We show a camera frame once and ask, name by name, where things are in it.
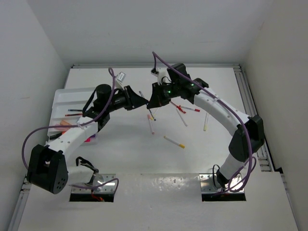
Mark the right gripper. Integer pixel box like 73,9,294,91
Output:
147,81,180,109

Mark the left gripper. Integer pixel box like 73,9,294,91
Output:
105,85,148,112

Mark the red capped pen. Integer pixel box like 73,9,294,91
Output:
170,101,186,114

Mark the red gel pen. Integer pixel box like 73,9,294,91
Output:
64,113,82,117

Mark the orange eraser case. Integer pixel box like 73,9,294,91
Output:
60,120,71,126

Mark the yellow black highlighter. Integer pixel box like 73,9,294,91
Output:
49,133,62,140

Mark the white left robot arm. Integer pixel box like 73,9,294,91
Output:
27,84,148,194

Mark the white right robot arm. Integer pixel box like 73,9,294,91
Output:
147,64,265,188

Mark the pink white marker pen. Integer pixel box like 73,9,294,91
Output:
147,114,154,135

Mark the clear grey pen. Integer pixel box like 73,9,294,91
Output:
176,109,188,127

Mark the red white marker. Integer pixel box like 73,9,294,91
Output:
180,105,200,112

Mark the yellow capped white marker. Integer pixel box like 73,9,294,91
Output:
164,136,185,149

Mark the yellow white marker right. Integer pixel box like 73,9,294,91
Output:
203,113,209,131

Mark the white plastic organizer tray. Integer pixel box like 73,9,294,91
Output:
47,87,94,142

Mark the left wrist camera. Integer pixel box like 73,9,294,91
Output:
115,72,126,89

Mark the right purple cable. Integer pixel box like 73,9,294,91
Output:
152,51,257,197

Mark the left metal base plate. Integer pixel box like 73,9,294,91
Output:
71,174,119,194

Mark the metal base plate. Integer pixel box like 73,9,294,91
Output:
71,174,119,194
199,173,245,193

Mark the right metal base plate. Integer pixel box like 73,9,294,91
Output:
199,173,245,193

